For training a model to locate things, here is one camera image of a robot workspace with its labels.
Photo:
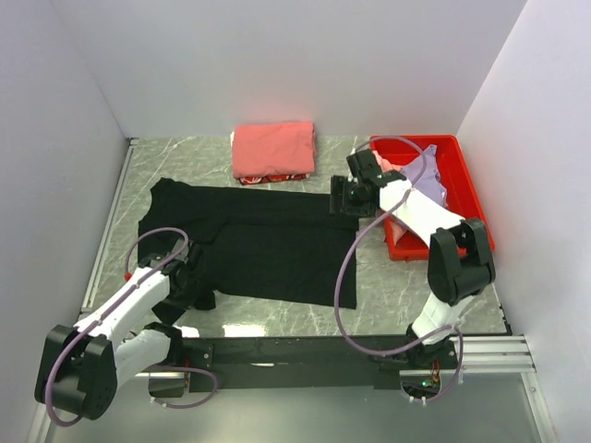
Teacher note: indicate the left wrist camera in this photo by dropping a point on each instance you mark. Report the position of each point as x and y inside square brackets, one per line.
[166, 265]

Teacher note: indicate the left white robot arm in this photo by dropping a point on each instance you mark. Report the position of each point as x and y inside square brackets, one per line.
[84, 365]

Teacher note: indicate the crumpled lavender t shirt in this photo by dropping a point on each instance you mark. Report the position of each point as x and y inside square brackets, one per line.
[429, 182]

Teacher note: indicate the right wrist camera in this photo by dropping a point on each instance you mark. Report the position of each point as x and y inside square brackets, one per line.
[363, 165]

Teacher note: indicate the red plastic bin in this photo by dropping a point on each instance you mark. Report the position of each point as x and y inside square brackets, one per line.
[461, 197]

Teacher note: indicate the aluminium frame rail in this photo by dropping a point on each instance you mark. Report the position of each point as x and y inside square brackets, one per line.
[477, 354]

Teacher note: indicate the folded pink t shirt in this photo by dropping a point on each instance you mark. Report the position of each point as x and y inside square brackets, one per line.
[273, 149]

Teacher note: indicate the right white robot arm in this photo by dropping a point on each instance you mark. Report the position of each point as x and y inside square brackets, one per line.
[460, 262]

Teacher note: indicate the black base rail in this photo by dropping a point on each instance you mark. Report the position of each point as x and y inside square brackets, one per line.
[308, 362]

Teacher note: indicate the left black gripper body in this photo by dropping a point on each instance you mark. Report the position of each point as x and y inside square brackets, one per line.
[184, 297]

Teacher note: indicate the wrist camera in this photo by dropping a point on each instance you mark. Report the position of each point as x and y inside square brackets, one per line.
[166, 265]
[363, 165]

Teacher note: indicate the crumpled salmon t shirt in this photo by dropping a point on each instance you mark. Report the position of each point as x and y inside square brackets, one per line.
[398, 229]

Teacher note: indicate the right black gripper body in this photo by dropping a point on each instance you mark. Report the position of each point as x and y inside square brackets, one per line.
[351, 202]

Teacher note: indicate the black t shirt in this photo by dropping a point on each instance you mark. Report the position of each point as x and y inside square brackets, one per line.
[275, 245]

